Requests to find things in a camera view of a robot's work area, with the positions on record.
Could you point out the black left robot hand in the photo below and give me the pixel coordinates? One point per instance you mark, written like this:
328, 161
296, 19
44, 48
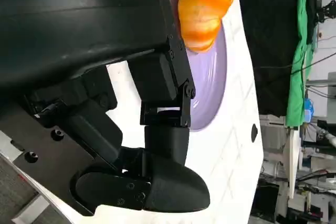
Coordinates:
78, 24

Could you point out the orange and white bread roll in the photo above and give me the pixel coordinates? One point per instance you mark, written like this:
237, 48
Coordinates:
204, 6

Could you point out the lilac plate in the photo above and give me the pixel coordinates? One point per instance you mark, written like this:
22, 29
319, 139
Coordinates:
207, 77

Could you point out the black backdrop cloth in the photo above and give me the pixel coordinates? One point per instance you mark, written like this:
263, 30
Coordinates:
267, 37

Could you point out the black round table grommet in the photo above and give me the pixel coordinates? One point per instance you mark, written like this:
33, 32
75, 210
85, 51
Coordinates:
254, 132

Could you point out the green cloth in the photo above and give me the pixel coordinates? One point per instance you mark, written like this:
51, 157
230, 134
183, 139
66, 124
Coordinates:
299, 77

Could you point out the blue device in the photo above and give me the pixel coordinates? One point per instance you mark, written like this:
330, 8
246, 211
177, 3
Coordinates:
309, 110

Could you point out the white table leg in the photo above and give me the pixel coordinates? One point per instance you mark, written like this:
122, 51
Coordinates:
292, 155

